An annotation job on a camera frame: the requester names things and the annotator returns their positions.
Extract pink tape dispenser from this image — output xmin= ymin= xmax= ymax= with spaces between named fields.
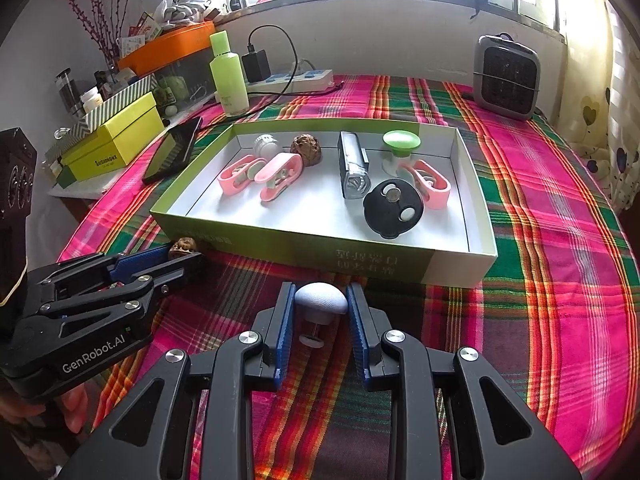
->
xmin=260 ymin=154 xmax=305 ymax=204

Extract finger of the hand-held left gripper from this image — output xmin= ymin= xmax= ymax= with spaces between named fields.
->
xmin=21 ymin=254 xmax=204 ymax=339
xmin=27 ymin=242 xmax=174 ymax=292

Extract paper cards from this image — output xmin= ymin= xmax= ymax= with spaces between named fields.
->
xmin=117 ymin=12 xmax=163 ymax=56

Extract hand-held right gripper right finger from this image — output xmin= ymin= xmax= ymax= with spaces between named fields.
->
xmin=346 ymin=281 xmax=583 ymax=480

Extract grey space heater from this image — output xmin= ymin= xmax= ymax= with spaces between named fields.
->
xmin=472 ymin=34 xmax=542 ymax=121

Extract white power strip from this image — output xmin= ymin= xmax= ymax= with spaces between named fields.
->
xmin=245 ymin=68 xmax=335 ymax=95

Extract black flashlight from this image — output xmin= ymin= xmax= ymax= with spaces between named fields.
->
xmin=337 ymin=131 xmax=372 ymax=201

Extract black smartphone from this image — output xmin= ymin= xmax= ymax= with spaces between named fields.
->
xmin=141 ymin=116 xmax=203 ymax=185

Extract black disc with metal buttons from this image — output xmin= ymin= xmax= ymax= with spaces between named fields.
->
xmin=362 ymin=177 xmax=425 ymax=239

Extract grey striped box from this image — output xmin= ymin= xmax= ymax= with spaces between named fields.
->
xmin=44 ymin=74 xmax=158 ymax=161

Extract clear glass tank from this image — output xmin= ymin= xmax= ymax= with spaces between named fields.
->
xmin=152 ymin=45 xmax=218 ymax=106

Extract glass jar with dark lid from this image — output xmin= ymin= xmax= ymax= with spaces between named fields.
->
xmin=55 ymin=69 xmax=87 ymax=117

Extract heart print curtain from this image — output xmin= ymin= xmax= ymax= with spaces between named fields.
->
xmin=555 ymin=0 xmax=640 ymax=216

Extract orange tray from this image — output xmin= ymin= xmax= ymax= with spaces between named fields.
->
xmin=117 ymin=21 xmax=217 ymax=76

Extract dark green small box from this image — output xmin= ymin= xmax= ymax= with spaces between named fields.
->
xmin=49 ymin=157 xmax=77 ymax=188

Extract green round knob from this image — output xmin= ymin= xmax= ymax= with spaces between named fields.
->
xmin=381 ymin=130 xmax=422 ymax=176

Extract light green bottle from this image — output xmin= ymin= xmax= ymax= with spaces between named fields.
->
xmin=209 ymin=31 xmax=250 ymax=116

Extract green cardboard box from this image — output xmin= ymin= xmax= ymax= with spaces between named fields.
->
xmin=150 ymin=120 xmax=498 ymax=288

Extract white cream jar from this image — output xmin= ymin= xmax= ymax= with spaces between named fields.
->
xmin=252 ymin=134 xmax=281 ymax=161

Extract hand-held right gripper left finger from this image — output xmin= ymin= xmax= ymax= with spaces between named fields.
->
xmin=57 ymin=281 xmax=297 ymax=480

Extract white plastic bags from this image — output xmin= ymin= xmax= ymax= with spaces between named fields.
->
xmin=152 ymin=0 xmax=223 ymax=28

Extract black cable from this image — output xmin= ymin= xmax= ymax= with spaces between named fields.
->
xmin=247 ymin=25 xmax=343 ymax=96

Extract brown walnut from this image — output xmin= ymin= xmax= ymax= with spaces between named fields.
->
xmin=290 ymin=132 xmax=323 ymax=165
xmin=169 ymin=237 xmax=198 ymax=261

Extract person's left hand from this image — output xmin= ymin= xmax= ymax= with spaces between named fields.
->
xmin=0 ymin=385 xmax=90 ymax=436

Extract white mushroom-shaped knob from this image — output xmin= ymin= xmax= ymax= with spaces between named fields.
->
xmin=293 ymin=282 xmax=349 ymax=348

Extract plaid pink green tablecloth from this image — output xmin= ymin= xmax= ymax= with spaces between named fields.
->
xmin=57 ymin=74 xmax=640 ymax=480

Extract pink loop clip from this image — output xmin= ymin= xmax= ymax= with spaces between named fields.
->
xmin=218 ymin=156 xmax=269 ymax=196

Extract dried flower branches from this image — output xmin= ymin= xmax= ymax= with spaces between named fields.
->
xmin=60 ymin=0 xmax=143 ymax=73

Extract black charger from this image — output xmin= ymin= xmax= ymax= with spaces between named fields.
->
xmin=242 ymin=50 xmax=272 ymax=82

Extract yellow-green cardboard box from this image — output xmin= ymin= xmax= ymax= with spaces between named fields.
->
xmin=60 ymin=91 xmax=164 ymax=181

